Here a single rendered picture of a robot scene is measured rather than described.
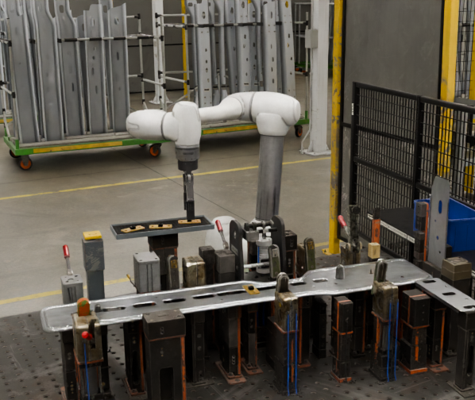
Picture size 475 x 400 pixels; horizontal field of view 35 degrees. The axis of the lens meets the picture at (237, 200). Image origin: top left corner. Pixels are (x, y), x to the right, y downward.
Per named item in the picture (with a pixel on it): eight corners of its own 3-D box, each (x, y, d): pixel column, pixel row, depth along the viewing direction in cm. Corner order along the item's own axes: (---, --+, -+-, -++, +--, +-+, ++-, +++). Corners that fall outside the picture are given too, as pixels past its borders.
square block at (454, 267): (447, 358, 277) (453, 265, 268) (435, 348, 285) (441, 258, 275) (466, 354, 280) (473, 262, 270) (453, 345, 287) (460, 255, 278)
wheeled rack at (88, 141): (16, 173, 887) (2, 17, 841) (4, 157, 975) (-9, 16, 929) (171, 157, 962) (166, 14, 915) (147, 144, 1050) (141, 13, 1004)
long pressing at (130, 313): (44, 337, 231) (44, 332, 231) (38, 309, 252) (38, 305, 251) (437, 280, 274) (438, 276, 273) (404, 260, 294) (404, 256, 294)
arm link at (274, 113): (249, 259, 347) (295, 267, 340) (237, 268, 332) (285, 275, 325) (259, 90, 333) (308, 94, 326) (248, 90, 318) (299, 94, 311)
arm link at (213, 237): (212, 255, 354) (213, 210, 347) (249, 260, 348) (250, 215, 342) (198, 267, 339) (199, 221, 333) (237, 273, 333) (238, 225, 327)
